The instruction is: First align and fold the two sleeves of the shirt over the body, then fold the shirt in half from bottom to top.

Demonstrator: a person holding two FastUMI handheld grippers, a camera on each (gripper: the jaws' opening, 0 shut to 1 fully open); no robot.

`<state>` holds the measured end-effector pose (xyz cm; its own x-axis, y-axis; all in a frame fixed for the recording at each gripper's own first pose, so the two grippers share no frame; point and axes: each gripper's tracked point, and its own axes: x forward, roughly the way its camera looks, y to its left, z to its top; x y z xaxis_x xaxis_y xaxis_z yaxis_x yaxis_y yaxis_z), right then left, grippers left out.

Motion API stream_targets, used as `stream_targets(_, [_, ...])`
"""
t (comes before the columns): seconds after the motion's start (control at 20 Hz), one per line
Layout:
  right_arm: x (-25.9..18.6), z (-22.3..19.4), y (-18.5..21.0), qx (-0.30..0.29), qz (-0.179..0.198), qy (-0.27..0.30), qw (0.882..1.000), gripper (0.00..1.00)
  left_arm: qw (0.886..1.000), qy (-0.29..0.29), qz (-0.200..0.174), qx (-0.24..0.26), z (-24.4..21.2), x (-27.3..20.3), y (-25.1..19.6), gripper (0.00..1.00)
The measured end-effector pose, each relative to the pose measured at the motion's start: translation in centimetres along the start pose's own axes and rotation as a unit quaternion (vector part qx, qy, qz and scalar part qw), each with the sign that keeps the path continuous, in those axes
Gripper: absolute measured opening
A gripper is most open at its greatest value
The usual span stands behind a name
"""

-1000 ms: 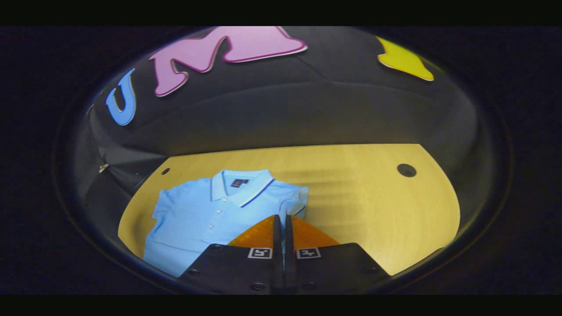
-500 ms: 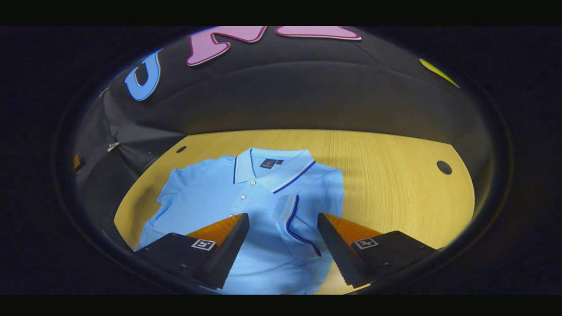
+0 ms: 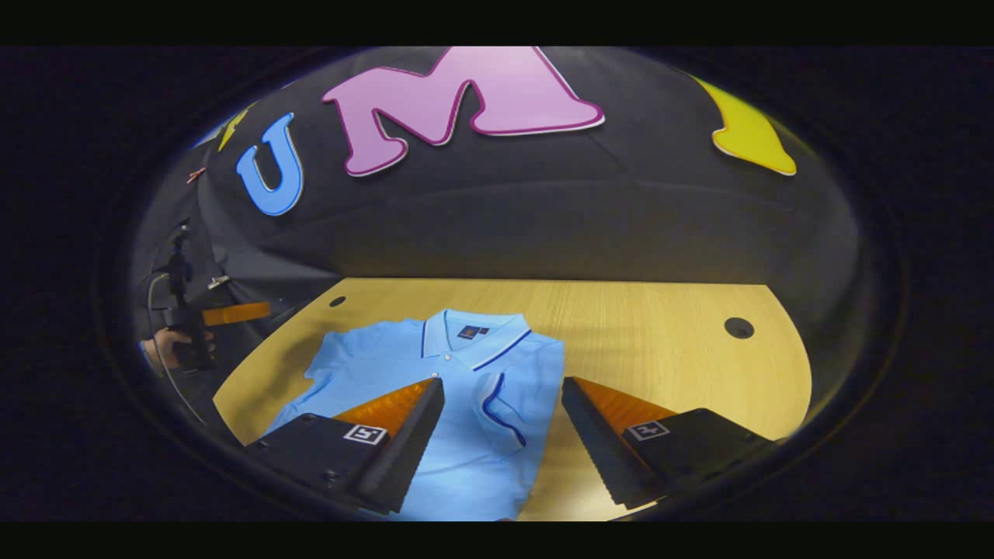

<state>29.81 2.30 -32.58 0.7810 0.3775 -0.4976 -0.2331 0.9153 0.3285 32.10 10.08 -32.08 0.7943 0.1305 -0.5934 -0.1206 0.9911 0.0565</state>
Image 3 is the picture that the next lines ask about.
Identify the black backdrop cloth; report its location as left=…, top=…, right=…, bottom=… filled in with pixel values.
left=128, top=47, right=863, bottom=373

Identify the thin grey cable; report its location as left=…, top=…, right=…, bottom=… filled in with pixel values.
left=146, top=272, right=209, bottom=426

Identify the light blue T-shirt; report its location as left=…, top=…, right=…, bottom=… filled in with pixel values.
left=260, top=309, right=566, bottom=521

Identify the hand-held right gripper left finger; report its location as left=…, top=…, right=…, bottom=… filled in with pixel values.
left=245, top=377, right=446, bottom=515

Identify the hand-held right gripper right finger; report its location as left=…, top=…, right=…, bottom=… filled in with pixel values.
left=561, top=377, right=777, bottom=511

